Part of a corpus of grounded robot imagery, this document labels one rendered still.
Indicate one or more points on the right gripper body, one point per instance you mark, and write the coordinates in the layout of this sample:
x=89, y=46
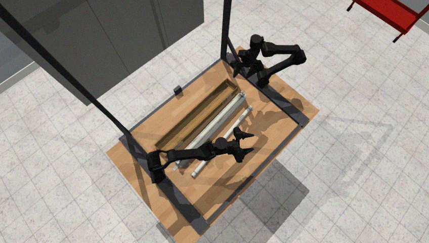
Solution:
x=238, y=135

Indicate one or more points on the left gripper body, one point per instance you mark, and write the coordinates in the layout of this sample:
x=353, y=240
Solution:
x=247, y=62

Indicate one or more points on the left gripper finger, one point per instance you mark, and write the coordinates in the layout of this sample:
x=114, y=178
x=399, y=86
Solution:
x=236, y=70
x=253, y=69

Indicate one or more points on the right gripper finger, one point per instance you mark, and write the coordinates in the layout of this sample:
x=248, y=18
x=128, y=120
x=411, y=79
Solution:
x=246, y=135
x=246, y=151

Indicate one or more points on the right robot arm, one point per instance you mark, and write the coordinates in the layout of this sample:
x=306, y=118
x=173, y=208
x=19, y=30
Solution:
x=205, y=152

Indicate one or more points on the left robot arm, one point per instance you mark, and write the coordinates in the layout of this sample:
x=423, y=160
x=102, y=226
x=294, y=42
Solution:
x=269, y=49

